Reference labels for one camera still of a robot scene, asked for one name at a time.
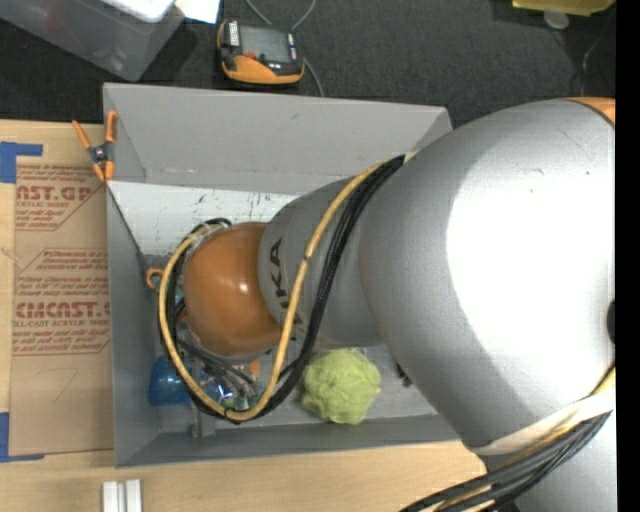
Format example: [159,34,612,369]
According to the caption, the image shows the blue ball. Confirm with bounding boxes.
[147,354,195,408]

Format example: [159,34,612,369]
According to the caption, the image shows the light green fluffy cloth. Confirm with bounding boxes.
[299,348,383,427]

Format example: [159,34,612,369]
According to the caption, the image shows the brown cardboard board, red print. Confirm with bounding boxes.
[0,118,117,464]

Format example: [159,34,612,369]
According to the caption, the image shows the grey metal bin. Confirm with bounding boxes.
[102,82,472,469]

